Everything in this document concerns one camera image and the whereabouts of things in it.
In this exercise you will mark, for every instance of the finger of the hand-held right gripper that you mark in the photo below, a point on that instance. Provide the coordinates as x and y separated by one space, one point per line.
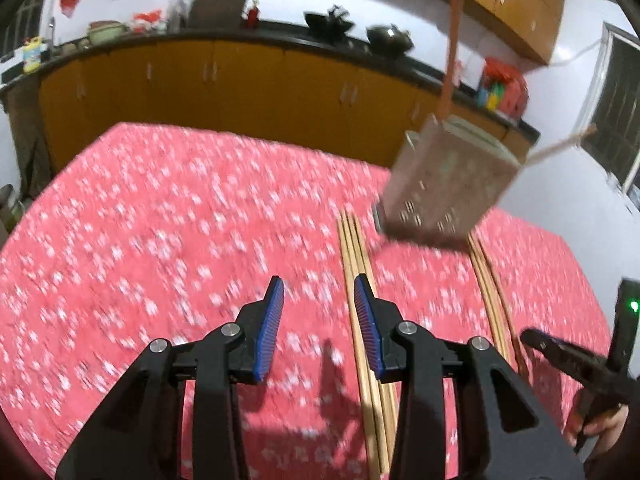
570 357

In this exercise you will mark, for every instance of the red soap bottle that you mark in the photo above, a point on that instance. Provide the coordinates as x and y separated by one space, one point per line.
252 16

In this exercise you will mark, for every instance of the dark cutting board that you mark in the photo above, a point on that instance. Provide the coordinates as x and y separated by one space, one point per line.
220 10

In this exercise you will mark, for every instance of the large barred window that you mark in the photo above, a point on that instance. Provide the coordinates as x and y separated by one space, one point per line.
615 105

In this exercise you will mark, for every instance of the red plastic bag on counter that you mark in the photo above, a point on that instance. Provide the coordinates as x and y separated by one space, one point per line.
149 21

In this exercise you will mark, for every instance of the wooden chopstick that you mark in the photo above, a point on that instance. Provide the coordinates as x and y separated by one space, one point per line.
452 60
352 250
345 250
560 146
501 305
490 282
365 260
359 252
483 280

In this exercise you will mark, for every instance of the yellow detergent bottle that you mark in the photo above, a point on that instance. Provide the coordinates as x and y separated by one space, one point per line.
33 55

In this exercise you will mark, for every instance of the green and yellow boxes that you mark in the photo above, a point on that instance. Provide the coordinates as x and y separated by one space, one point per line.
487 96

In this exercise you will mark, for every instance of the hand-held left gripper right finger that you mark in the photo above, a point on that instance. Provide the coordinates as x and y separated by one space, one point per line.
366 330

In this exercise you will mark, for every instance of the brown lower kitchen cabinets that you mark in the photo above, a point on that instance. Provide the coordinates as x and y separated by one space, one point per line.
250 95

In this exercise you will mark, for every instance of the person's right hand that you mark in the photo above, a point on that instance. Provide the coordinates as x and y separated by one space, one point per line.
607 430

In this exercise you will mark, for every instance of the brown upper cabinets by window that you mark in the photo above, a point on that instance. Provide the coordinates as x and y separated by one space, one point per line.
520 5

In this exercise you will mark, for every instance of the black open wok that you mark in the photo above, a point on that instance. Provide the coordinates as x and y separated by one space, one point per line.
327 22

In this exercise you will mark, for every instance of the perforated metal utensil holder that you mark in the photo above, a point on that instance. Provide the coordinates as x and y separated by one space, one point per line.
450 185

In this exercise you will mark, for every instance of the red bag over thermoses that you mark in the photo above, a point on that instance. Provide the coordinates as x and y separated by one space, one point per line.
507 80

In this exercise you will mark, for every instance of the red floral tablecloth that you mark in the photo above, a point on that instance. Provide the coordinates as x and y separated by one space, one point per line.
150 235

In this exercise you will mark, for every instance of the black wok with lid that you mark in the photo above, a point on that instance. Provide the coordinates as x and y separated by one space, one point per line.
390 39

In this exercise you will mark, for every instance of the small barred window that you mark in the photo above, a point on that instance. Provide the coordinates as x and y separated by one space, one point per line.
25 20

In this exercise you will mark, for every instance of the metal faucet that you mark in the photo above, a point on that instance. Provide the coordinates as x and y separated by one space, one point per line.
51 30

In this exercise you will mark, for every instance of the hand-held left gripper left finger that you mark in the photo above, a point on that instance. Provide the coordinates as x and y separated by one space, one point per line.
270 330

